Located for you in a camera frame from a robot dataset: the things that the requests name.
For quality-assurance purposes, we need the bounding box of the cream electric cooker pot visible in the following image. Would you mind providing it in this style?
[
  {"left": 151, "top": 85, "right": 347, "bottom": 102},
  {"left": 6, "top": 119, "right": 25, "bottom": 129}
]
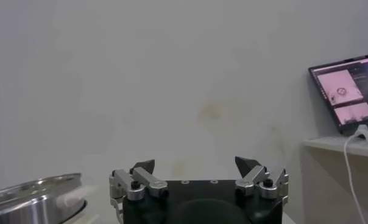
[{"left": 60, "top": 199, "right": 101, "bottom": 224}]

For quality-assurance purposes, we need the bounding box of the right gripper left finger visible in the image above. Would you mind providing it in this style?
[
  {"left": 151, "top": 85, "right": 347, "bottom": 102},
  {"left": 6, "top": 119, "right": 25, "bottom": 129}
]
[{"left": 108, "top": 159, "right": 169, "bottom": 201}]

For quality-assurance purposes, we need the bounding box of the white side table with label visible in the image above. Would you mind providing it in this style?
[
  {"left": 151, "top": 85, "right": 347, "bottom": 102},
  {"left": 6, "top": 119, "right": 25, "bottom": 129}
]
[{"left": 301, "top": 135, "right": 368, "bottom": 224}]

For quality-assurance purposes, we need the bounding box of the black laptop with white cable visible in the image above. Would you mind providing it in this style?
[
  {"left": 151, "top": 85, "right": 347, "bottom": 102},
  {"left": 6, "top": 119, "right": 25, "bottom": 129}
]
[{"left": 308, "top": 53, "right": 368, "bottom": 141}]

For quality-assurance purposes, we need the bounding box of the stainless steel steamer basket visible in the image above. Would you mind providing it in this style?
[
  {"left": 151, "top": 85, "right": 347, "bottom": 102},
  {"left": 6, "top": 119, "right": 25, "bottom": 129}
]
[{"left": 0, "top": 172, "right": 95, "bottom": 224}]

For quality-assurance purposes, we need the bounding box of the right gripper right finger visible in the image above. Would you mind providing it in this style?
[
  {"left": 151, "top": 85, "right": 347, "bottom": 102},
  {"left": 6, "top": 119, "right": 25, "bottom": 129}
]
[{"left": 234, "top": 156, "right": 290, "bottom": 205}]

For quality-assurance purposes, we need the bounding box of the white charging cable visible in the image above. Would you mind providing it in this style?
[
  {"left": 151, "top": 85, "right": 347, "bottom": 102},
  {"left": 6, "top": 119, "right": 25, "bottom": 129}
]
[{"left": 342, "top": 124, "right": 368, "bottom": 224}]

